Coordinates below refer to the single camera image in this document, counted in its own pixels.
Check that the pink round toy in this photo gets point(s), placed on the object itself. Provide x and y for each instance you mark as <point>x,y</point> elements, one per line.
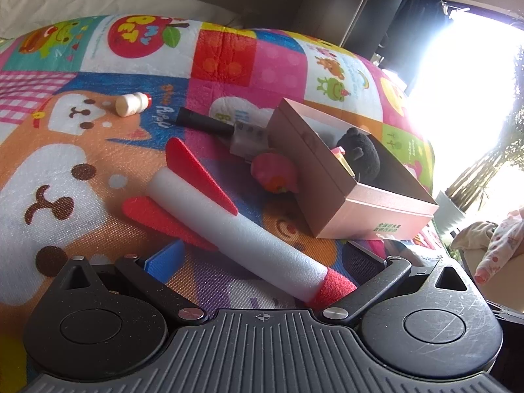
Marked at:
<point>272,170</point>

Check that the colourful cartoon play mat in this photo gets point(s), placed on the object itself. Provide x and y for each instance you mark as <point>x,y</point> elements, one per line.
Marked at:
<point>82,139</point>

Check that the black cylindrical tube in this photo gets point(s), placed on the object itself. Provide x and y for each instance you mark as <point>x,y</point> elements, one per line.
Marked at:
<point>204,122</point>

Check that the white plant pot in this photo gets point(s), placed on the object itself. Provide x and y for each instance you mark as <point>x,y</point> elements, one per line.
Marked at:
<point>448,213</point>

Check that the green palm plant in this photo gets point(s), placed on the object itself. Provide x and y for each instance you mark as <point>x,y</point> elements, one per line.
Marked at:
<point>491,159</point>

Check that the pink-lidded yellow pudding toy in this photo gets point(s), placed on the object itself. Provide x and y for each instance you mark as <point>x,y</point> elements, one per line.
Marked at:
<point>342,156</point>

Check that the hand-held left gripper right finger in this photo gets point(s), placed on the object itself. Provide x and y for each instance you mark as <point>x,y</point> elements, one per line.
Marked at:
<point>366,260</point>

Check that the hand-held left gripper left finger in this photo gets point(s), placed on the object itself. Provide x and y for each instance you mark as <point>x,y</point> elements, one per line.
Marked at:
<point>163,260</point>

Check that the pink cardboard box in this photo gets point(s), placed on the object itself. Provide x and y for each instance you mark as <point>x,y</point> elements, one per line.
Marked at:
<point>360,213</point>

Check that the dark hanging clothing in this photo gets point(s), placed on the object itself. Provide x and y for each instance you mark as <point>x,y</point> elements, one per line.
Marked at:
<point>413,12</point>

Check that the small white toy bottle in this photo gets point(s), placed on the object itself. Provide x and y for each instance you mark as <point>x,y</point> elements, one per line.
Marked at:
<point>131,104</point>

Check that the white battery charger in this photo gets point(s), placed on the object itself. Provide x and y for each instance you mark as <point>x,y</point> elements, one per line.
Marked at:
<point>249,139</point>

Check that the white red foam rocket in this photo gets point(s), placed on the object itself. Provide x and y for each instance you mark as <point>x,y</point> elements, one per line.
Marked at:
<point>245,229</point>

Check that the beige cloth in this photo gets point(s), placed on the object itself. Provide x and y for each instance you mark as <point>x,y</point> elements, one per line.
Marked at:
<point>475,233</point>

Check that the black plush toy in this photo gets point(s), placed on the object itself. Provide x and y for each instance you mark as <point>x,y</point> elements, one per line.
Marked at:
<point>360,151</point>

